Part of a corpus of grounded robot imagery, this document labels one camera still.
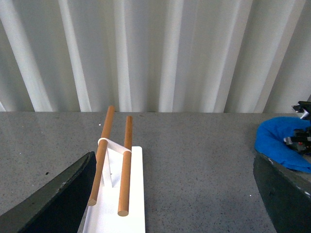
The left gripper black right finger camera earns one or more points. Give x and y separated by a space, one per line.
286 195

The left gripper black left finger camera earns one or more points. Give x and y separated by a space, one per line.
57 207

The white rack with wooden rods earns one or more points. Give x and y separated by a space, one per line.
116 203

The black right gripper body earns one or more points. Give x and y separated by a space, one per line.
301 140

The blue microfiber cloth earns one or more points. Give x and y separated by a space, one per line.
270 142

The white pleated curtain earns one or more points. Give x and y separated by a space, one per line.
222 56

